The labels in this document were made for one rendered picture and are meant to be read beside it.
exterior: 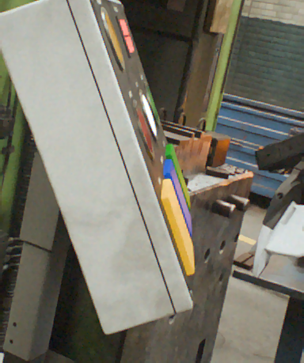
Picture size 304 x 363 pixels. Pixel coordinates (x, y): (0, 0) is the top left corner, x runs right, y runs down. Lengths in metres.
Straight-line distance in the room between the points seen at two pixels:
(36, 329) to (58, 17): 0.37
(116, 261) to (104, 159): 0.09
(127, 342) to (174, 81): 0.61
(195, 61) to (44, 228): 0.89
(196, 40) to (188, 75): 0.08
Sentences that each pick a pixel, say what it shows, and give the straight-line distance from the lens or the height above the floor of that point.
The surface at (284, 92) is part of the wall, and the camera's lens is 9.68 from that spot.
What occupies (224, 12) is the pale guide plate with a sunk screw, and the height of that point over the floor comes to 1.23.
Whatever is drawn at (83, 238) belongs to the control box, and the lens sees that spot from 0.58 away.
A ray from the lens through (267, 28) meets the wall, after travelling 9.88.
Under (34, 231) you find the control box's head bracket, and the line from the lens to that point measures 0.76.
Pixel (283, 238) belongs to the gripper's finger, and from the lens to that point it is 0.77.
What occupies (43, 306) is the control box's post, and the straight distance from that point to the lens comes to 0.78.
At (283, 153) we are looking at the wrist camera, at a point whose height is 1.07.
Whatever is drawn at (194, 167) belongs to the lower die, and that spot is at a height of 0.93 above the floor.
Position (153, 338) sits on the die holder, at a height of 0.65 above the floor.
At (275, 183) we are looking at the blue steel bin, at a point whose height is 0.21.
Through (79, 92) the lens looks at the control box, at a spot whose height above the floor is 1.12.
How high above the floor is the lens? 1.19
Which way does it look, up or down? 11 degrees down
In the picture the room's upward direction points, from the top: 12 degrees clockwise
